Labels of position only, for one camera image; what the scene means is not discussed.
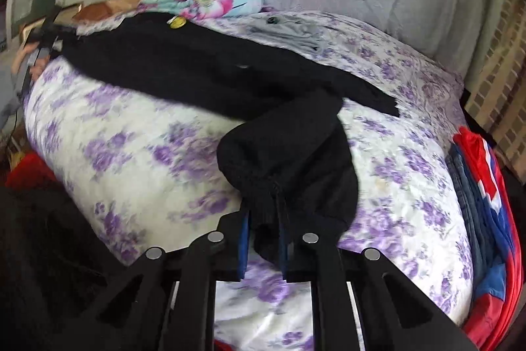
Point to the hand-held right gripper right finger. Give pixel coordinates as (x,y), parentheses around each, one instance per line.
(283,254)

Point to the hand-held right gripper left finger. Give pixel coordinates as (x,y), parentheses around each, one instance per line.
(243,248)

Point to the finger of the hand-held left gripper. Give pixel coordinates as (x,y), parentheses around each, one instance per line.
(57,26)

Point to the black pants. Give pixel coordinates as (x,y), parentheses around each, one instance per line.
(213,67)

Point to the person's left hand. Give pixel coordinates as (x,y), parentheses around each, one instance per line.
(20,59)

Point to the orange brown pillow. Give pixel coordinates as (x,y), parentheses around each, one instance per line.
(98,10)

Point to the red cloth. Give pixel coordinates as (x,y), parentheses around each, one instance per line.
(28,172)

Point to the purple floral bedsheet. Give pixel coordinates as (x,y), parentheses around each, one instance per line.
(123,137)

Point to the colourful floral folded blanket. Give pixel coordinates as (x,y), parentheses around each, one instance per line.
(205,1)

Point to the dark blue jeans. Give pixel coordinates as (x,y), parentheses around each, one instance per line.
(466,190)

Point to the dark cloth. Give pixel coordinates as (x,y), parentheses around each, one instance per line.
(45,264)

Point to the red and blue garment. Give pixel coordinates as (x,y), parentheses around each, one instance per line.
(493,260)

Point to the grey folded garment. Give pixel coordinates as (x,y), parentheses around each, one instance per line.
(296,32)

